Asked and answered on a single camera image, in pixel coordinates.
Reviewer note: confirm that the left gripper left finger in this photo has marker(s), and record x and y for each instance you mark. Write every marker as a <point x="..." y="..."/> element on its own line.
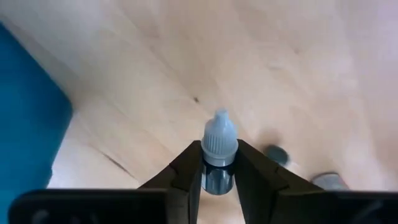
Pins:
<point x="183" y="186"/>

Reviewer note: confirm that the teal plastic bin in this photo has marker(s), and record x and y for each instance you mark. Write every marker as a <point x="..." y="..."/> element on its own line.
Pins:
<point x="28" y="124"/>

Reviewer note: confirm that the small dark food coloring bottle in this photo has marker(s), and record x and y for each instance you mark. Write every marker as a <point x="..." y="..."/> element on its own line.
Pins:
<point x="219" y="140"/>

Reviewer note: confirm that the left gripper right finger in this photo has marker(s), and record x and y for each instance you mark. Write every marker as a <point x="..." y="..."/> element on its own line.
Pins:
<point x="258" y="186"/>

